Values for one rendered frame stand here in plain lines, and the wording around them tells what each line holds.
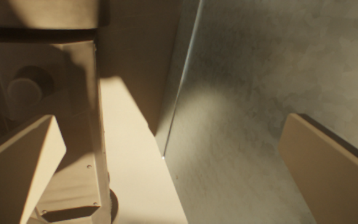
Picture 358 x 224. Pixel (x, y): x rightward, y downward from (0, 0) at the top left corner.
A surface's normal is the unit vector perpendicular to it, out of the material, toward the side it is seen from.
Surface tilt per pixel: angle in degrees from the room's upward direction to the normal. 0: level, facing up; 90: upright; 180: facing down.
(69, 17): 31
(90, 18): 49
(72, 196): 0
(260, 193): 90
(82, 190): 0
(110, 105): 0
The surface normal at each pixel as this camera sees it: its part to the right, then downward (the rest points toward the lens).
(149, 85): 0.31, 0.48
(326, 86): -0.93, -0.05
